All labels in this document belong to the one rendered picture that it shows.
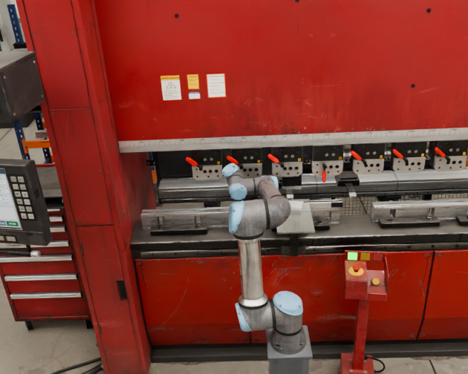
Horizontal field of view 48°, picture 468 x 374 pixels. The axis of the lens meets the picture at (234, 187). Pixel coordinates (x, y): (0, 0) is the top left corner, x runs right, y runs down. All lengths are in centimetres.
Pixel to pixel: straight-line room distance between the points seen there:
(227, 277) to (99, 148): 99
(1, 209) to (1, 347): 169
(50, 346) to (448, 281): 241
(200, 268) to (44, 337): 132
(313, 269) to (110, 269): 105
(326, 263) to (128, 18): 155
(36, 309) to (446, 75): 271
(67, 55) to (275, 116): 96
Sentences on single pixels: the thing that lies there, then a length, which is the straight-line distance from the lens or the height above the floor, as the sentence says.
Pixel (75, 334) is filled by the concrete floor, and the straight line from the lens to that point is 366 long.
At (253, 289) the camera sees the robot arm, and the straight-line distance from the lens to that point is 206.
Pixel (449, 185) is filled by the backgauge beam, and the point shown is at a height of 94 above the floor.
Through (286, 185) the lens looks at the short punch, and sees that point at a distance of 270.
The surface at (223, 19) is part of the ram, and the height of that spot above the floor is 195.
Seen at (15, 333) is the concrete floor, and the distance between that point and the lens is 382.
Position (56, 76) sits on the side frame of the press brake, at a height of 179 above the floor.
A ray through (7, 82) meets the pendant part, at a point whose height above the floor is 189.
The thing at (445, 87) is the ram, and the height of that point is 160.
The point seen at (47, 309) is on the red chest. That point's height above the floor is 21.
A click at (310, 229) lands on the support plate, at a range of 255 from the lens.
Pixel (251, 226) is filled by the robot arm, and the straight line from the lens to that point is 194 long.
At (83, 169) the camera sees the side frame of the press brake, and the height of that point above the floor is 136.
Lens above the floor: 239
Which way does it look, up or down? 28 degrees down
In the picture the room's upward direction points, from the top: 3 degrees counter-clockwise
